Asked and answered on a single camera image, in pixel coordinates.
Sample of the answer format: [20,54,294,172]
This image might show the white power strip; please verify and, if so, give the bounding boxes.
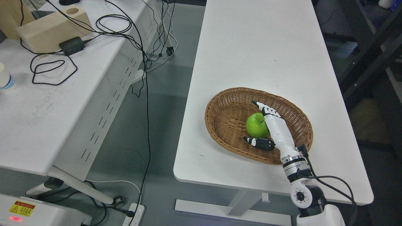
[122,203,145,226]

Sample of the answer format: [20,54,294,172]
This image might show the green apple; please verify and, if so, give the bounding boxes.
[246,112,270,138]

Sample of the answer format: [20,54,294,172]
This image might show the long black hanging cable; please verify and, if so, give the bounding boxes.
[105,0,152,226]

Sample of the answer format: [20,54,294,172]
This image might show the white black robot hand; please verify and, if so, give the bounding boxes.
[243,100,305,164]

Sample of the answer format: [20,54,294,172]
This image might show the white black floor device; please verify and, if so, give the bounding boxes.
[0,194,92,226]

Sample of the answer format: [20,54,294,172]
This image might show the white folding table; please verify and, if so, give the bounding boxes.
[0,0,164,206]

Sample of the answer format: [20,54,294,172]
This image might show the white standing desk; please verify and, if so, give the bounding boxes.
[173,0,374,226]

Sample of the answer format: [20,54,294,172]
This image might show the brown wicker basket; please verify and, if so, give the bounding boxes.
[205,87,313,165]

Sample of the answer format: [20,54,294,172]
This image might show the paper cup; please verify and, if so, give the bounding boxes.
[0,63,16,91]

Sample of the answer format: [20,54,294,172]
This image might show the black power adapter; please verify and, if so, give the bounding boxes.
[59,37,85,56]

